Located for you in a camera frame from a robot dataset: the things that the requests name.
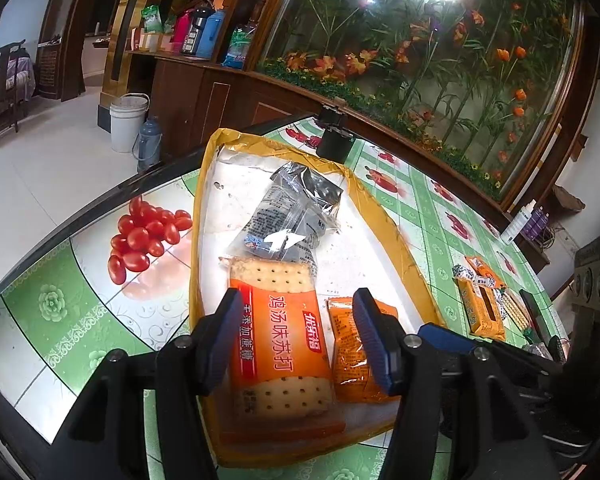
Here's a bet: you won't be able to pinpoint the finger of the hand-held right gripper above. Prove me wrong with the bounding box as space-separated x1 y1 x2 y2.
418 322 567 377

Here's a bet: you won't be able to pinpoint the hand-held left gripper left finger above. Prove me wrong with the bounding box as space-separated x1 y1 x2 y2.
52 287 246 480

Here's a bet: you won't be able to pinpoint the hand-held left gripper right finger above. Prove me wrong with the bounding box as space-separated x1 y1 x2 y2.
352 287 546 480

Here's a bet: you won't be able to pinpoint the small orange snack packet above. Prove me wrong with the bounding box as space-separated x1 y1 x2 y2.
464 256 508 291
326 297 403 403

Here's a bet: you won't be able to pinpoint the yellow-orange cracker pack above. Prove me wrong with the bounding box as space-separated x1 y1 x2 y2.
457 275 506 341

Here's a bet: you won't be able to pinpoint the large orange cracker packet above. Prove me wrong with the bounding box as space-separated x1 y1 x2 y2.
220 256 346 443

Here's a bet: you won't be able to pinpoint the black phone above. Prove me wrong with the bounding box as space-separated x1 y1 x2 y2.
519 289 556 346

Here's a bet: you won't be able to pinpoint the yellow cracker packet green ends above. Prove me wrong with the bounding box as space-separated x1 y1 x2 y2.
500 290 536 336

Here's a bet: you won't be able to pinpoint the purple bottle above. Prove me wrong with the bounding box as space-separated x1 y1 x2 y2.
522 207 551 241

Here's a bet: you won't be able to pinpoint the grey clear snack packet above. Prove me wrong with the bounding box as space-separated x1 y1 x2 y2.
228 180 326 266

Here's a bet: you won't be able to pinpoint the white plastic bottle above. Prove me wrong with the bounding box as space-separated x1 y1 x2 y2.
500 200 538 246

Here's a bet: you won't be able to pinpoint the brown paper bag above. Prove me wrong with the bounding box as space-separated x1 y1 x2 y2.
552 185 586 211

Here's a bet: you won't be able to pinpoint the green printed tablecloth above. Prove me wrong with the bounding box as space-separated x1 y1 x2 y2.
0 115 571 480

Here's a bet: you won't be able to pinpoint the silver foil snack packet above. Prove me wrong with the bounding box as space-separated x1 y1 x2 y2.
270 162 344 233

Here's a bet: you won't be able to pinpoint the black metal can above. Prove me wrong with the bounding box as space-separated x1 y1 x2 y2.
316 127 355 162

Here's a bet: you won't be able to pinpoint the grey-blue thermos jug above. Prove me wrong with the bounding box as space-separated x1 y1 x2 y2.
136 116 162 173

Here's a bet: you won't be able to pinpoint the small black round holder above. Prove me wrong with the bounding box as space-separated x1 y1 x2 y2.
320 105 348 129

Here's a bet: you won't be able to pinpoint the white plastic bucket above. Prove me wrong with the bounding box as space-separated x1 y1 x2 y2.
109 93 150 153

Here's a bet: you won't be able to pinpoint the dark wooden cabinet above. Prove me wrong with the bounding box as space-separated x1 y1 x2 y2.
125 50 331 161

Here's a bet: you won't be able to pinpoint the artificial flower glass display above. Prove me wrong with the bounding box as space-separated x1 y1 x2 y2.
255 0 581 201

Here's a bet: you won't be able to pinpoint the blue thermos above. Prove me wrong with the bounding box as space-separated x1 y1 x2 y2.
196 9 227 59

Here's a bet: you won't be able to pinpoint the black and silver thermos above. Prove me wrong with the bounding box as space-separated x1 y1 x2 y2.
182 6 216 57

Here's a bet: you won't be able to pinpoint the red thermos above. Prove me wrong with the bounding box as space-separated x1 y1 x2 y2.
171 10 195 55

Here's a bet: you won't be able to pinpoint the green and white bag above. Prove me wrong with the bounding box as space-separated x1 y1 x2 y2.
141 5 165 36

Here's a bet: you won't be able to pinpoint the purple patterned bedding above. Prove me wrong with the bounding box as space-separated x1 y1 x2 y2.
0 57 36 106

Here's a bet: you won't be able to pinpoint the dark wooden chair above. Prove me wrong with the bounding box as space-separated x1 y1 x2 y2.
0 40 28 148

